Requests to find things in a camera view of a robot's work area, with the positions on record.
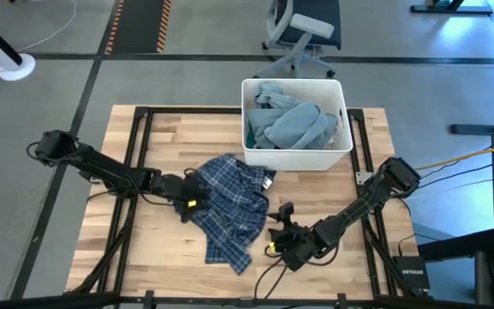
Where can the white paper clothing tag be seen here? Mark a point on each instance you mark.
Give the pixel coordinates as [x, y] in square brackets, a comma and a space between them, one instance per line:
[267, 183]

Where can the hazard striped floor mat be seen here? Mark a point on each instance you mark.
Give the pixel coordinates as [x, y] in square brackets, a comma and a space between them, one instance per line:
[137, 26]

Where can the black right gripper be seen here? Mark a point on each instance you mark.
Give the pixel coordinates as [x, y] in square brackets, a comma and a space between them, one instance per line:
[294, 246]

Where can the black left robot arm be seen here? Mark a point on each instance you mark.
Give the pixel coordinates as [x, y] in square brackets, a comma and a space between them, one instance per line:
[101, 165]

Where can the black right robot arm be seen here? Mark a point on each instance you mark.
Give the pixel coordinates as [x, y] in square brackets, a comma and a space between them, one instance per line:
[367, 201]

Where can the black metal table frame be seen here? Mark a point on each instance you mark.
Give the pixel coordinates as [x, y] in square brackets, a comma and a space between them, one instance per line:
[187, 110]

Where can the grey blue office chair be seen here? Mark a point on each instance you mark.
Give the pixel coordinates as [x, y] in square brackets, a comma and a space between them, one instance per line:
[311, 26]

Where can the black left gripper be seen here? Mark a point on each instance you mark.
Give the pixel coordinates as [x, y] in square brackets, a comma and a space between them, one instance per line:
[184, 193]

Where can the blue denim garment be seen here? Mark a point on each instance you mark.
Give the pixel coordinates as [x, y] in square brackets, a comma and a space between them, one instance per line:
[272, 96]

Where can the blue plaid shirt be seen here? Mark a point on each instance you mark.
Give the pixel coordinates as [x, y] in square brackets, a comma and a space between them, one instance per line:
[234, 210]

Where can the white plastic bin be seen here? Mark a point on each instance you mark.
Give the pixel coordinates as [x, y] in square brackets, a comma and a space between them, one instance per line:
[294, 159]

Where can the black desk foot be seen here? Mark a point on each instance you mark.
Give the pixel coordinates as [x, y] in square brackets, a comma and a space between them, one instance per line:
[444, 8]

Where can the black Netgear switch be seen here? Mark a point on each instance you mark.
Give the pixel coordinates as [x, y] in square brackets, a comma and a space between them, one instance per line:
[411, 272]

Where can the light blue towel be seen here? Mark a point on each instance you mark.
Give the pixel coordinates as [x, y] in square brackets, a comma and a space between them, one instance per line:
[298, 129]

